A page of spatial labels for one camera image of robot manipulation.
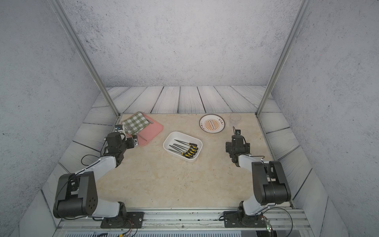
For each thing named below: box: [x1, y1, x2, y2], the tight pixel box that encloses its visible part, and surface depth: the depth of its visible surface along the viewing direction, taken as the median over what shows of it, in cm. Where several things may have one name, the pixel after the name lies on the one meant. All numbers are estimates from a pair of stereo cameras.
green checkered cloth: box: [121, 111, 150, 136], surface depth 117 cm
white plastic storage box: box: [162, 131, 203, 163], surface depth 102 cm
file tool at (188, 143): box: [173, 139, 198, 147], surface depth 103 cm
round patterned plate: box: [198, 114, 226, 134], surface depth 117 cm
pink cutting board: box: [136, 111, 164, 146], surface depth 116 cm
